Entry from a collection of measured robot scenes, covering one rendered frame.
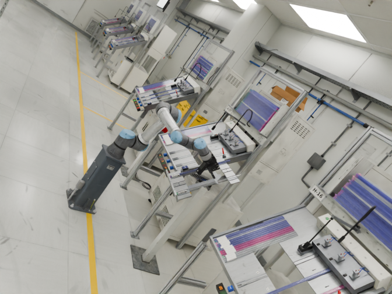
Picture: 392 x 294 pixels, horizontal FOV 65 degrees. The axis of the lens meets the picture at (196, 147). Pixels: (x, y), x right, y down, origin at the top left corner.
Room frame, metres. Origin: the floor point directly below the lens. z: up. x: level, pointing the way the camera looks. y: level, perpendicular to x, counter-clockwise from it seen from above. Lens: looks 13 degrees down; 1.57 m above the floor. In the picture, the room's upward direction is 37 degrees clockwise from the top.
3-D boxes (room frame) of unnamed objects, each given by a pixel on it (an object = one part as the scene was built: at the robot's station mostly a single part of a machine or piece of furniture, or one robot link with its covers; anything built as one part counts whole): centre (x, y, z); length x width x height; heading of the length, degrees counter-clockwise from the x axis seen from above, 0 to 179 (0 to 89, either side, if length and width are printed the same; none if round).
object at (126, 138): (2.39, 0.50, 0.72); 0.13 x 0.12 x 0.14; 135
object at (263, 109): (3.01, -0.27, 1.52); 0.51 x 0.13 x 0.27; 34
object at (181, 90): (4.22, 0.61, 0.66); 1.01 x 0.73 x 1.31; 124
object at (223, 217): (3.13, -0.34, 0.31); 0.70 x 0.65 x 0.62; 34
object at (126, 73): (7.02, 2.29, 0.95); 1.36 x 0.82 x 1.90; 124
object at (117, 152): (2.38, 0.50, 0.60); 0.15 x 0.15 x 0.10
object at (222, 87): (4.34, 0.45, 0.95); 1.35 x 0.82 x 1.90; 124
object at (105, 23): (9.44, 3.90, 0.95); 1.37 x 0.82 x 1.90; 124
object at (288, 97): (3.27, -0.46, 1.82); 0.68 x 0.30 x 0.20; 34
